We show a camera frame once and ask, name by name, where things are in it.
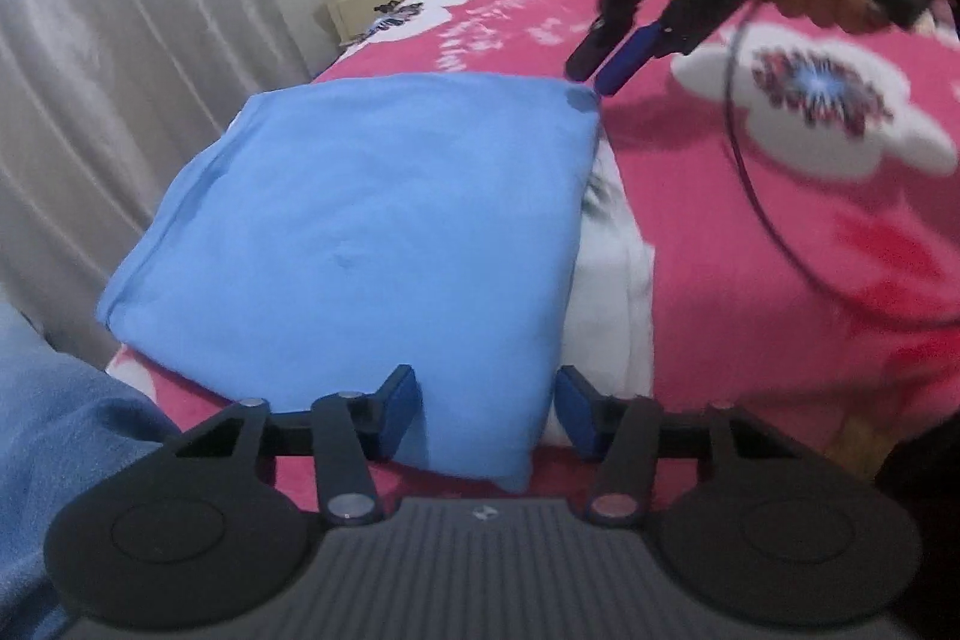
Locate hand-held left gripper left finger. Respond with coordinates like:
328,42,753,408
174,364,418,525

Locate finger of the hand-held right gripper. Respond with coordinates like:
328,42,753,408
595,19,680,97
566,0,642,84

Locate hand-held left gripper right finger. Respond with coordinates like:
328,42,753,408
555,365,796,527

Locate light blue t-shirt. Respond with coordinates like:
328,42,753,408
96,72,601,495

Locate white folded garment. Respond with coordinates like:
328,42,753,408
540,156,655,450

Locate pink floral blanket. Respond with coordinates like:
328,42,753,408
105,0,960,513

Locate folded blue jeans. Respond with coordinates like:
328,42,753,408
0,299,170,640

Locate beige curtain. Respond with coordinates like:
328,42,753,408
0,0,316,371

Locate black cable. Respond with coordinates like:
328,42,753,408
722,6,960,333

